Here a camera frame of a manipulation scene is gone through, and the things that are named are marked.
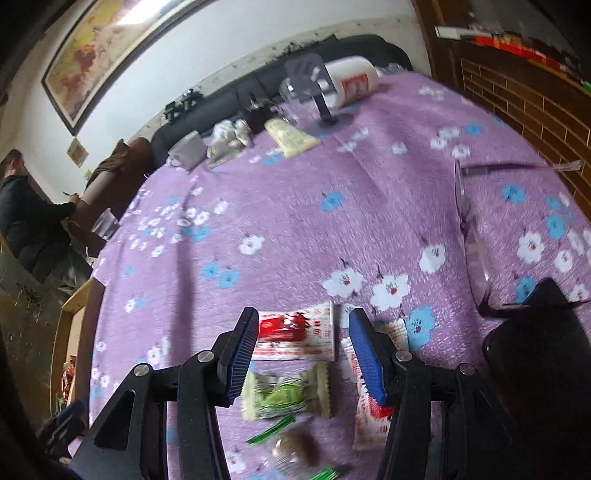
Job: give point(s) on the cream tube with barcode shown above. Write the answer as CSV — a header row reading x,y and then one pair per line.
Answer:
x,y
291,141

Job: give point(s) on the white ceramic mug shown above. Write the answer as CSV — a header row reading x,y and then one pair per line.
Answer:
x,y
188,152

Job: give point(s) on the brown round candy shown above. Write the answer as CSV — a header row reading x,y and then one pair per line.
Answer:
x,y
295,448

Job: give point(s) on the brown armchair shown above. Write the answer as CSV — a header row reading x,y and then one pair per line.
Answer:
x,y
114,184

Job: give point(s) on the cardboard tray box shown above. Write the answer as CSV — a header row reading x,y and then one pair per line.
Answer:
x,y
75,336

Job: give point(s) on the purple floral tablecloth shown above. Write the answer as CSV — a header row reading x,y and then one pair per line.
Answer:
x,y
366,219

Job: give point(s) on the white red snack packet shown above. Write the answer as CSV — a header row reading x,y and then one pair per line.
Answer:
x,y
302,335

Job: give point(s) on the white cloth bundle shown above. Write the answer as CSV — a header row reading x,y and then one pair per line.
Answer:
x,y
227,141

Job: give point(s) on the white bowl container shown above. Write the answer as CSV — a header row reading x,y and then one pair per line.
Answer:
x,y
354,78

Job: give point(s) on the standing person in black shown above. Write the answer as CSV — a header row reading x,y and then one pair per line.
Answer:
x,y
33,229

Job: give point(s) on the clear plastic water cup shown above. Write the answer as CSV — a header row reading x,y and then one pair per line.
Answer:
x,y
106,225

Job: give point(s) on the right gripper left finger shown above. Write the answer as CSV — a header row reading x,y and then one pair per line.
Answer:
x,y
234,352

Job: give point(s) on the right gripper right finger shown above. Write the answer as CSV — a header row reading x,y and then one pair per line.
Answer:
x,y
375,354

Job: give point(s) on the framed wall painting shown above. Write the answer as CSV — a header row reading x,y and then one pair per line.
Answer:
x,y
107,37

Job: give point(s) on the green white candy packet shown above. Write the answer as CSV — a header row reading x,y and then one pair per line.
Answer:
x,y
269,396

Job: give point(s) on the black leather sofa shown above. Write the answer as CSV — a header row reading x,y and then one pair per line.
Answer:
x,y
195,111

